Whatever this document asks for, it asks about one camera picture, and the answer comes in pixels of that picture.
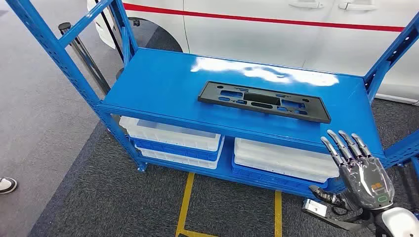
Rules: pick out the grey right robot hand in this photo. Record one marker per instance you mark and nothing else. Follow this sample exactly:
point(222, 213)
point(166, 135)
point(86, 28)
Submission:
point(366, 183)

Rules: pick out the black plastic panel part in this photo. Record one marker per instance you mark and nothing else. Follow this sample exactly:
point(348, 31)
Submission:
point(314, 111)

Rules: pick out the blue metal shelf rack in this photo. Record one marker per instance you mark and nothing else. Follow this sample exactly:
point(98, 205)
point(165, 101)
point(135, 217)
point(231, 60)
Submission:
point(163, 81)

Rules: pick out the white plastic tray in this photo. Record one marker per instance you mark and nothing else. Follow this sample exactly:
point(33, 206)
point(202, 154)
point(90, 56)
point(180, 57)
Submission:
point(170, 134)
point(176, 161)
point(281, 157)

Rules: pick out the white car with red stripe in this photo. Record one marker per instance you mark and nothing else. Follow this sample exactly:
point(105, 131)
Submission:
point(262, 39)

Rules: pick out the black stanchion pole with base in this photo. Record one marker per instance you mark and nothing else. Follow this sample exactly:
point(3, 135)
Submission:
point(119, 74)

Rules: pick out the person's shoe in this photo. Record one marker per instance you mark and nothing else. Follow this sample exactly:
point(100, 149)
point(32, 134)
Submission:
point(6, 185)

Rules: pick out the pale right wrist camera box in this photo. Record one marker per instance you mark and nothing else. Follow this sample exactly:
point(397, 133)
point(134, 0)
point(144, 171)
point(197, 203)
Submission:
point(314, 207)

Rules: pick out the chrome stanchion post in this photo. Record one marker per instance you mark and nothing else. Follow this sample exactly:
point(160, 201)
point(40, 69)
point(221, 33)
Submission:
point(83, 55)

